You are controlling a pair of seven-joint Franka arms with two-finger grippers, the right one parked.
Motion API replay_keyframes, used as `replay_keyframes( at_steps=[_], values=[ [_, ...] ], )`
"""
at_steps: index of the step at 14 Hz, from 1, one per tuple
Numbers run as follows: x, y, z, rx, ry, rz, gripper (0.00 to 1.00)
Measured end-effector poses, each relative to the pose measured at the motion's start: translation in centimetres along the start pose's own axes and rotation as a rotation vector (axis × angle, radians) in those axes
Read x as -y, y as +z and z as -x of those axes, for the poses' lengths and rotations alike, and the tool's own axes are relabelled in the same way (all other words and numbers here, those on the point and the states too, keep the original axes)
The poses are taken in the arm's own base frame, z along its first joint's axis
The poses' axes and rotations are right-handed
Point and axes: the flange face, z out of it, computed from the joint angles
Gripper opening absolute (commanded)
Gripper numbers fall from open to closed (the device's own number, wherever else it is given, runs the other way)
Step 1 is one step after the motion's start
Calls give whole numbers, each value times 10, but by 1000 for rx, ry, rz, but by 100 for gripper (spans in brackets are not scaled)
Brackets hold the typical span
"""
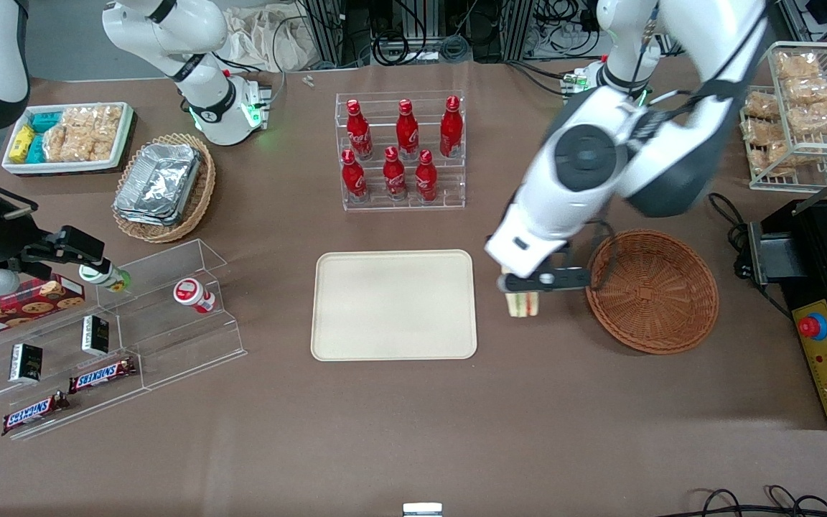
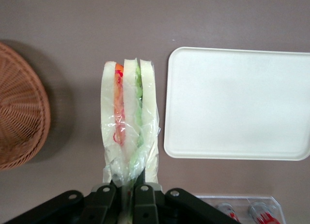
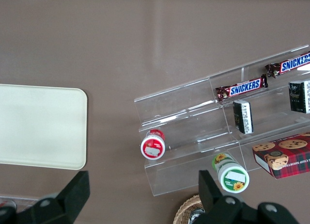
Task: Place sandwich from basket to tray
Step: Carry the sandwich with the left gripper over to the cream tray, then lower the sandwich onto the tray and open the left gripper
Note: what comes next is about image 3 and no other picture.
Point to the clear acrylic tiered stand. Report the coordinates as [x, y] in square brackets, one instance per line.
[181, 165]
[278, 122]

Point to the aluminium foil container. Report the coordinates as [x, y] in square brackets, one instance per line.
[196, 215]

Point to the beige plastic tray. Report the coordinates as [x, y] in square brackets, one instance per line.
[41, 127]

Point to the Snickers chocolate bar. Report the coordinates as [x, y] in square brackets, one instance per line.
[290, 65]
[244, 90]

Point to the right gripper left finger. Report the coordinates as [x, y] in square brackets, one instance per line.
[65, 199]

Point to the green sunflower lidded cup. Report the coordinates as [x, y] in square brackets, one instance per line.
[233, 178]

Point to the small black carton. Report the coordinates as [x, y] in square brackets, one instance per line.
[299, 98]
[243, 117]

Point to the clear acrylic bottle stand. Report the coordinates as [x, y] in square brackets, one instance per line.
[26, 199]

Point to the red tartan cookie box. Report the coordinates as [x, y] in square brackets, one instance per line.
[285, 158]

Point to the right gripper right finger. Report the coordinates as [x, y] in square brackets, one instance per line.
[218, 209]

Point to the oval light wicker basket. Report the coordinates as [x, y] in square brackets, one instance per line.
[184, 209]

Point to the red lidded cup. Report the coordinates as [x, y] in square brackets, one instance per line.
[153, 146]

